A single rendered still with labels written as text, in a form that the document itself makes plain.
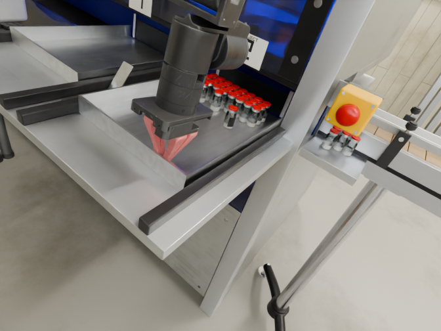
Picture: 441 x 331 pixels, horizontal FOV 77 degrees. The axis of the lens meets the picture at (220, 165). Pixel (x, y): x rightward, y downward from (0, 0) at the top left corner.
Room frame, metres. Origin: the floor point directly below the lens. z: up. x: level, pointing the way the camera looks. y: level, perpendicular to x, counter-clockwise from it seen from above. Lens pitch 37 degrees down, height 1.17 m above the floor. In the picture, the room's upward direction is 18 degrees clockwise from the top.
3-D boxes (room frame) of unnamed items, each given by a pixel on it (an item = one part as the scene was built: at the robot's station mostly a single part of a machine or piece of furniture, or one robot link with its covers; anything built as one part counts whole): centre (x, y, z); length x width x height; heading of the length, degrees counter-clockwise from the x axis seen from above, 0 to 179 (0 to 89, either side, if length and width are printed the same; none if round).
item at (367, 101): (0.55, -0.22, 0.99); 0.08 x 0.07 x 0.07; 154
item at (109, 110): (0.50, 0.08, 0.90); 0.34 x 0.26 x 0.04; 154
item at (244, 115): (0.60, 0.03, 0.90); 0.18 x 0.02 x 0.05; 64
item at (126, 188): (0.56, 0.24, 0.87); 0.70 x 0.48 x 0.02; 64
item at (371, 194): (0.62, -0.40, 0.46); 0.09 x 0.09 x 0.77; 64
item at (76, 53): (0.70, 0.37, 0.90); 0.34 x 0.26 x 0.04; 154
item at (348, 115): (0.51, -0.20, 0.99); 0.04 x 0.04 x 0.04; 64
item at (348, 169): (0.58, -0.25, 0.87); 0.14 x 0.13 x 0.02; 154
